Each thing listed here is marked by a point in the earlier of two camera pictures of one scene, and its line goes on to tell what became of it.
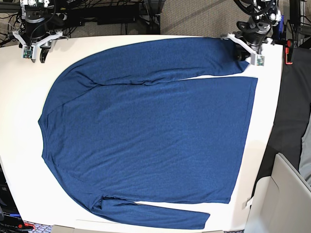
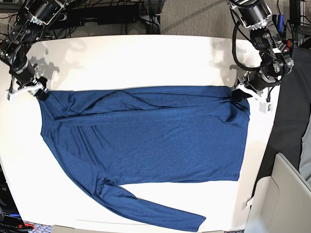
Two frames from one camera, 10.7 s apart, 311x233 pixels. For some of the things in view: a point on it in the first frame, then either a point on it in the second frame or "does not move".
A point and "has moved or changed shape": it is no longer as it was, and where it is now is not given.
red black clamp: x=288 y=50 does not move
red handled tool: x=27 y=224 does not move
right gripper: x=253 y=33 to x=258 y=80
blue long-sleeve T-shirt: x=110 y=131 has moved or changed shape
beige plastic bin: x=280 y=203 does not move
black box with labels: x=10 y=218 does not move
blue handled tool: x=281 y=28 does not move
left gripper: x=34 y=31 to x=24 y=72
